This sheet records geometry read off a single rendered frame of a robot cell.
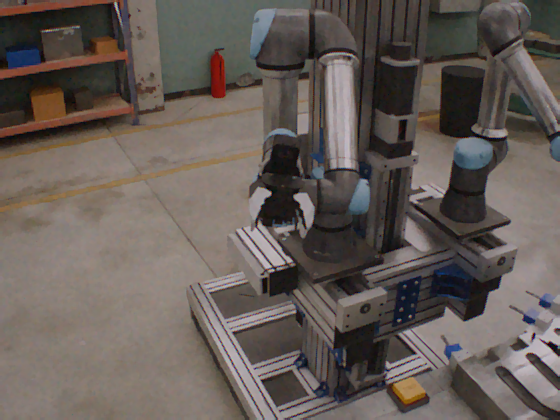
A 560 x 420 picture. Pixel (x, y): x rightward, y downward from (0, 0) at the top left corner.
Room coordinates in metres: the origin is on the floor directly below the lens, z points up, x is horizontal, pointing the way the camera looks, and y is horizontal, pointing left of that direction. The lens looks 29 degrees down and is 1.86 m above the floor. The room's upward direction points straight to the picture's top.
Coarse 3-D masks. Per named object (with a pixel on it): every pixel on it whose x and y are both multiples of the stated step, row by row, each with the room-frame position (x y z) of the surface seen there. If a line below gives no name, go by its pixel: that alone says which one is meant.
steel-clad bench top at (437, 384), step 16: (480, 352) 1.08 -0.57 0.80; (448, 368) 1.03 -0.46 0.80; (432, 384) 0.97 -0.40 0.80; (448, 384) 0.97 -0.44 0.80; (368, 400) 0.92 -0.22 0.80; (384, 400) 0.92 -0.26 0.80; (432, 400) 0.92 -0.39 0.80; (448, 400) 0.91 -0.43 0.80; (320, 416) 0.87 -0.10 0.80; (336, 416) 0.87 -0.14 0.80; (352, 416) 0.87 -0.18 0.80; (368, 416) 0.87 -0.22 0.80; (384, 416) 0.87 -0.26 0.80; (400, 416) 0.87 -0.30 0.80; (416, 416) 0.87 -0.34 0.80; (432, 416) 0.87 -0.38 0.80; (448, 416) 0.86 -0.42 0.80; (464, 416) 0.86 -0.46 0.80
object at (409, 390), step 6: (396, 384) 0.94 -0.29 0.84; (402, 384) 0.94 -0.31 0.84; (408, 384) 0.94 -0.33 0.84; (414, 384) 0.94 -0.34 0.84; (396, 390) 0.93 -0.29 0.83; (402, 390) 0.92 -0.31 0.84; (408, 390) 0.92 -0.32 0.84; (414, 390) 0.92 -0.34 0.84; (420, 390) 0.92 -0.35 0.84; (402, 396) 0.91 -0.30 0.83; (408, 396) 0.90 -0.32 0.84; (414, 396) 0.90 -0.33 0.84; (420, 396) 0.91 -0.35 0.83; (408, 402) 0.89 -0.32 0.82
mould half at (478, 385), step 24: (528, 336) 1.05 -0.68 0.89; (504, 360) 0.96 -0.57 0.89; (552, 360) 0.95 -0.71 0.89; (456, 384) 0.95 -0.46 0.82; (480, 384) 0.88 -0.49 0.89; (504, 384) 0.88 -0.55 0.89; (528, 384) 0.88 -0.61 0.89; (480, 408) 0.86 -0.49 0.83; (504, 408) 0.81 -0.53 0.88; (528, 408) 0.81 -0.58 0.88; (552, 408) 0.79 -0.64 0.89
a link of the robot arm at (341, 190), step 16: (320, 16) 1.24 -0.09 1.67; (336, 16) 1.26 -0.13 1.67; (320, 32) 1.21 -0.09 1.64; (336, 32) 1.21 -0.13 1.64; (320, 48) 1.21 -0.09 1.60; (336, 48) 1.19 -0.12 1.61; (352, 48) 1.20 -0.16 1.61; (320, 64) 1.20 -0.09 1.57; (336, 64) 1.18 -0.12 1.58; (352, 64) 1.19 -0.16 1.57; (336, 80) 1.15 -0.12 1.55; (352, 80) 1.16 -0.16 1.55; (336, 96) 1.12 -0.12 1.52; (352, 96) 1.13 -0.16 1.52; (336, 112) 1.10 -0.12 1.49; (352, 112) 1.11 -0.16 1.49; (336, 128) 1.07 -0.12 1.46; (352, 128) 1.08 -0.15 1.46; (336, 144) 1.05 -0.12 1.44; (352, 144) 1.05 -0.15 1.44; (336, 160) 1.03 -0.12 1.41; (352, 160) 1.03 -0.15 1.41; (336, 176) 1.00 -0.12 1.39; (352, 176) 1.01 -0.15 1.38; (320, 192) 0.98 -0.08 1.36; (336, 192) 0.98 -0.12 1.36; (352, 192) 0.98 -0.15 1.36; (368, 192) 0.98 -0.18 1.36; (320, 208) 0.97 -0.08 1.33; (336, 208) 0.97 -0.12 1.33; (352, 208) 0.97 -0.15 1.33
